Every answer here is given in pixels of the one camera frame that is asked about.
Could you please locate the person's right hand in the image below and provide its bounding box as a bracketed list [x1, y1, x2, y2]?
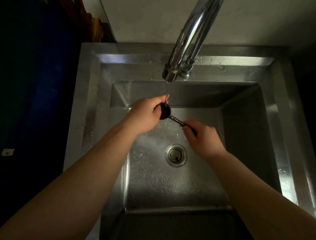
[182, 120, 226, 161]

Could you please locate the person's left hand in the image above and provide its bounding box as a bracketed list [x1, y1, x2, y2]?
[125, 94, 170, 135]

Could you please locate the dark brown measuring spoon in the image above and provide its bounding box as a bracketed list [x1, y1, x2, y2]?
[156, 103, 198, 137]

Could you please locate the person's right forearm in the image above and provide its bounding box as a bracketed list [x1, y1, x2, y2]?
[206, 150, 316, 240]

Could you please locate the person's left forearm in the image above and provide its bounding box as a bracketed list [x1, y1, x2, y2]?
[0, 118, 139, 240]

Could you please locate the stainless steel sink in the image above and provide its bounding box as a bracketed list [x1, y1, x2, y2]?
[63, 43, 316, 240]

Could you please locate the round metal sink drain strainer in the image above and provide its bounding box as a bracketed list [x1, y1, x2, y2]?
[165, 144, 187, 167]

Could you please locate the chrome gooseneck faucet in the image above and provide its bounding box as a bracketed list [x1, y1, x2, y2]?
[162, 0, 224, 82]

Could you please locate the brown wooden object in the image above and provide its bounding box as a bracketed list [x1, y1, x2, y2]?
[63, 0, 116, 43]

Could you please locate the dark blue cloth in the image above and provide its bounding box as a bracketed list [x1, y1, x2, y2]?
[0, 0, 83, 223]

